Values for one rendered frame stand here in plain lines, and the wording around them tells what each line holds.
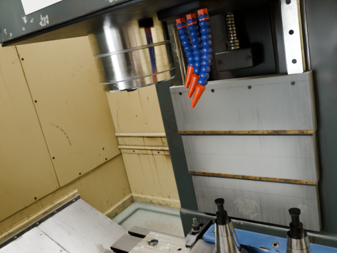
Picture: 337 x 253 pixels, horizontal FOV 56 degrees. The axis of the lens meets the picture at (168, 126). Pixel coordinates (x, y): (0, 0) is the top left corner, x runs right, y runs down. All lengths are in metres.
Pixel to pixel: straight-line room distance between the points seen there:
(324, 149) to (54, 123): 1.26
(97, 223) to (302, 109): 1.16
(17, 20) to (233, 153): 0.80
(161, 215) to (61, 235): 0.62
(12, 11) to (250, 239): 0.53
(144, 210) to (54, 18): 1.71
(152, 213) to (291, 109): 1.28
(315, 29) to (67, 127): 1.29
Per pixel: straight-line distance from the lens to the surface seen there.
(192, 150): 1.20
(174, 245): 1.02
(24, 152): 1.67
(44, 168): 1.73
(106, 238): 1.67
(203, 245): 0.61
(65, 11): 0.48
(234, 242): 0.53
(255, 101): 1.03
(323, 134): 1.06
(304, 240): 0.48
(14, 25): 0.59
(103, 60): 0.62
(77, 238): 1.67
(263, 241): 0.58
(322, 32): 0.99
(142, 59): 0.60
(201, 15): 0.53
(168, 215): 1.97
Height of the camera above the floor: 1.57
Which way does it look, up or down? 14 degrees down
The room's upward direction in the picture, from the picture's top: 12 degrees counter-clockwise
